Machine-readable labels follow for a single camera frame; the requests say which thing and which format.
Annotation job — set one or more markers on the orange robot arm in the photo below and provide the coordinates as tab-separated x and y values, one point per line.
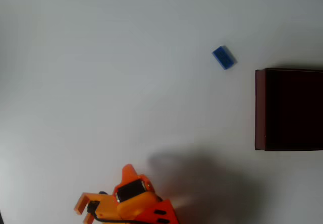
161	214

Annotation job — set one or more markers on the orange camera mount bracket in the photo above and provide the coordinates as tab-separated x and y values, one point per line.
101	207

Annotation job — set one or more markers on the black camera module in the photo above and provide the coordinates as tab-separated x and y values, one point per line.
92	206

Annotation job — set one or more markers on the orange gripper with motor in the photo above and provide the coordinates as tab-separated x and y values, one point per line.
131	190

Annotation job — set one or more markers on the dark red box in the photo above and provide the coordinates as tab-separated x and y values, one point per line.
292	110

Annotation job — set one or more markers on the small blue block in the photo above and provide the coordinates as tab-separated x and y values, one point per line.
224	57

